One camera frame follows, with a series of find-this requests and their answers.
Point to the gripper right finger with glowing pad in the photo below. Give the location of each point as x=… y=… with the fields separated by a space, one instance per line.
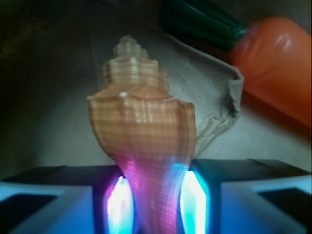
x=251 y=196

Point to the orange plastic toy carrot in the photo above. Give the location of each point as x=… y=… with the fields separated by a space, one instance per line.
x=274 y=55

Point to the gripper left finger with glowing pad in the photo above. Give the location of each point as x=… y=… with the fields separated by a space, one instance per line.
x=67 y=200

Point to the crumpled brown paper bag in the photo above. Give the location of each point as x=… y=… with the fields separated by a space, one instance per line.
x=51 y=58

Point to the tan spiral sea shell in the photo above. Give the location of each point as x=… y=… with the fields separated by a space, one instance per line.
x=148 y=133

